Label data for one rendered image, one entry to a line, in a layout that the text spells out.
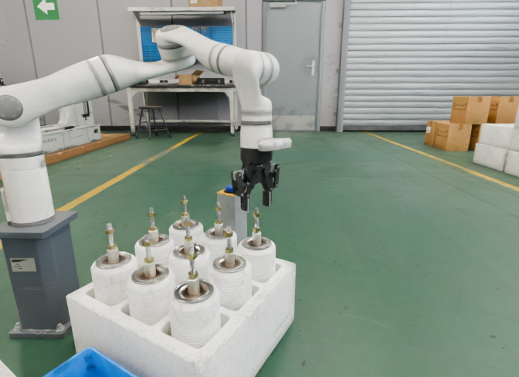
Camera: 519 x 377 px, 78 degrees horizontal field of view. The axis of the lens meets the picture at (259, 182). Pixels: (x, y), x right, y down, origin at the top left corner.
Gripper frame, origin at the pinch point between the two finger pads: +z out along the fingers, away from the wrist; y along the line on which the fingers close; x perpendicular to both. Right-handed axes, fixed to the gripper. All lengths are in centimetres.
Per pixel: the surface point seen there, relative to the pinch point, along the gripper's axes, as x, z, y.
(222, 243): -7.1, 11.3, 5.5
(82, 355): -8.1, 24.4, 39.9
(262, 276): 4.3, 17.3, 2.2
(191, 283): 7.5, 8.1, 23.4
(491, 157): -6, 26, -284
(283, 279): 7.5, 18.2, -1.9
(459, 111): -59, -8, -369
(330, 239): -18, 36, -61
